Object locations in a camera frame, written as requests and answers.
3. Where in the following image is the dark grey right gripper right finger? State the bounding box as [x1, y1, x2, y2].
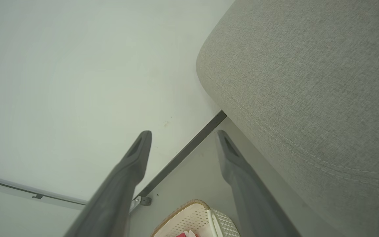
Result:
[216, 130, 302, 237]

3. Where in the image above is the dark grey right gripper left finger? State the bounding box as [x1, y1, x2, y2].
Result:
[64, 130, 152, 237]

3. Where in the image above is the grey fabric sofa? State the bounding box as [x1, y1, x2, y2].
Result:
[195, 0, 379, 237]

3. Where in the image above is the cream perforated laundry basket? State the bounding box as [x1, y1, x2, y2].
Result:
[150, 199, 241, 237]

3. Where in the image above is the dark grey baseboard strip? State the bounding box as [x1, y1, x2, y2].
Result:
[135, 110, 227, 198]

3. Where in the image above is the small metal bracket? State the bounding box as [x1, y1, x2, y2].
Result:
[130, 196, 152, 213]

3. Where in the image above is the white wall rail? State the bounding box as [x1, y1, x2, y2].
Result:
[0, 173, 88, 209]

